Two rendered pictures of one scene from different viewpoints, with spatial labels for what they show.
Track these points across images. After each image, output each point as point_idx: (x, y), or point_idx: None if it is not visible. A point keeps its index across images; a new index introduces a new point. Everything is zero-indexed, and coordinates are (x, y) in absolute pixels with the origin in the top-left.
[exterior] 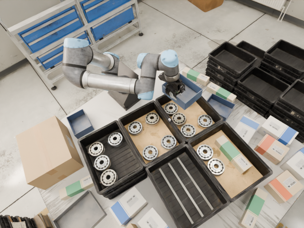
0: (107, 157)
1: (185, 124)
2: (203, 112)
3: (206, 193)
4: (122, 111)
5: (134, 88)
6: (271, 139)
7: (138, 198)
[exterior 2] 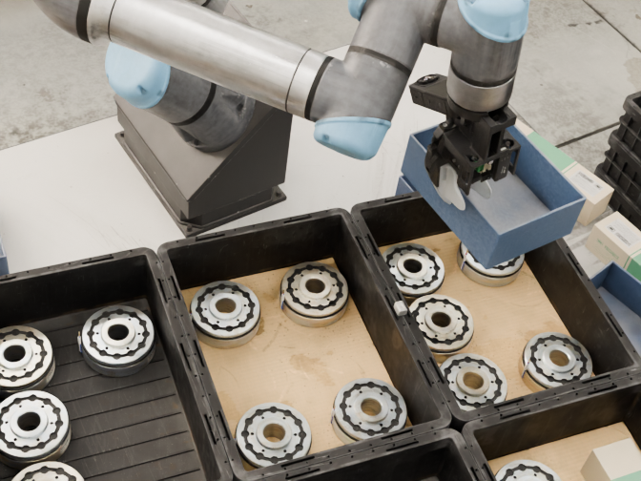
0: (61, 407)
1: None
2: (558, 328)
3: None
4: (170, 234)
5: (311, 88)
6: None
7: None
